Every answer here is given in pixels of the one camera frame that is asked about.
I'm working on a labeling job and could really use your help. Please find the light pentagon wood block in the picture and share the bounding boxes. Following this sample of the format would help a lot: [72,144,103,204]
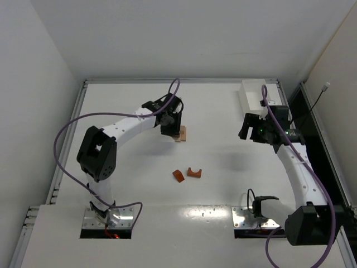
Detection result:
[180,126,186,134]

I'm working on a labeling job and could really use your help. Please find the white perforated box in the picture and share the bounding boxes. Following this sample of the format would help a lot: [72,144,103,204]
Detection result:
[238,79,266,114]

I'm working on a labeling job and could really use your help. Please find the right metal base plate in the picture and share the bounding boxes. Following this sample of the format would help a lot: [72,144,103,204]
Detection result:
[231,206,279,230]

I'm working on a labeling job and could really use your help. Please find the dark red wedge block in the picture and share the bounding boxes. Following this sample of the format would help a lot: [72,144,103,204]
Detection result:
[172,170,185,183]

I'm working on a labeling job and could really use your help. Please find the purple cable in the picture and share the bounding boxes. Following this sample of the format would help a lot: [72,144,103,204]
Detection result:
[260,84,337,268]
[53,78,181,227]

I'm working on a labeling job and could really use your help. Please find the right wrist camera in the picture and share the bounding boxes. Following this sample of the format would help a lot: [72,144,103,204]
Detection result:
[266,105,290,129]

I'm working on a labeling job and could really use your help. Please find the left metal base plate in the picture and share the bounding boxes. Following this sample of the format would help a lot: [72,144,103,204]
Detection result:
[82,207,134,230]

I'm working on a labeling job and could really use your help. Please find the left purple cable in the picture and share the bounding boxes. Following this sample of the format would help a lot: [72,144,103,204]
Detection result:
[53,78,181,227]

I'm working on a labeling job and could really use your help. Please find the black wall cable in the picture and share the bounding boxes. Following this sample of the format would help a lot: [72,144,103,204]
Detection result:
[309,82,331,111]

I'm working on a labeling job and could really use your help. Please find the metal base plate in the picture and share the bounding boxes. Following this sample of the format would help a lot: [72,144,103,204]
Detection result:
[82,207,134,230]
[231,206,279,230]

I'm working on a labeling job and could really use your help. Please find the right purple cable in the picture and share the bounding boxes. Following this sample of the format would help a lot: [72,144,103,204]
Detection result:
[260,84,337,268]

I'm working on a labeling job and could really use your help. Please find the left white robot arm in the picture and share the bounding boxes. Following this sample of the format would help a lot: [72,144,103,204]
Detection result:
[76,93,184,220]

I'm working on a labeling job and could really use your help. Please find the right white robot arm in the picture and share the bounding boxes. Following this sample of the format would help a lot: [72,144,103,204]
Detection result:
[238,111,343,246]

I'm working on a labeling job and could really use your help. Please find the dark red arch block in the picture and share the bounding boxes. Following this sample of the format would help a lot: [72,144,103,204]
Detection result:
[187,167,202,178]

